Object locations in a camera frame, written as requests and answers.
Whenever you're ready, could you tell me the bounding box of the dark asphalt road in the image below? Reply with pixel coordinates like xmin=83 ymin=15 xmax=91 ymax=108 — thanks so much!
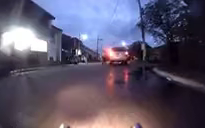
xmin=0 ymin=61 xmax=205 ymax=128

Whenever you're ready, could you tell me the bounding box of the robot's own part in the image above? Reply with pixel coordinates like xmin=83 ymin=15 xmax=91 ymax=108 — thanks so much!
xmin=58 ymin=122 xmax=71 ymax=128
xmin=131 ymin=122 xmax=144 ymax=128

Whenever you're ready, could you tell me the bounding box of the dark tree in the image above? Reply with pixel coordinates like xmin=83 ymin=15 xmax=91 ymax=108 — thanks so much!
xmin=136 ymin=0 xmax=205 ymax=66

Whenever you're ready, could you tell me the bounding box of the utility pole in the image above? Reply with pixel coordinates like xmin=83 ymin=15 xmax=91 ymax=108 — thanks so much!
xmin=137 ymin=0 xmax=147 ymax=62

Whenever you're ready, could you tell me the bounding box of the row of buildings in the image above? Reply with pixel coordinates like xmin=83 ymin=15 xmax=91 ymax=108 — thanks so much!
xmin=60 ymin=32 xmax=102 ymax=64

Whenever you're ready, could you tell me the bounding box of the white car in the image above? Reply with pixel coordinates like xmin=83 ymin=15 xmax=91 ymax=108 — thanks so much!
xmin=101 ymin=45 xmax=132 ymax=66

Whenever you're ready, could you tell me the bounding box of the street lamp pole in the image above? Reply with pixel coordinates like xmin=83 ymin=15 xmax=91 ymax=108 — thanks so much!
xmin=95 ymin=36 xmax=104 ymax=62

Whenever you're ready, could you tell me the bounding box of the vehicle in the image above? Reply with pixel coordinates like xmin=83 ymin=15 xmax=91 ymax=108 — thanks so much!
xmin=67 ymin=54 xmax=89 ymax=65

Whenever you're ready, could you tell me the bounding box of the building with bright window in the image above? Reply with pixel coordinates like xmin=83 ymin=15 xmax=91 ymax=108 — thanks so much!
xmin=0 ymin=0 xmax=64 ymax=69

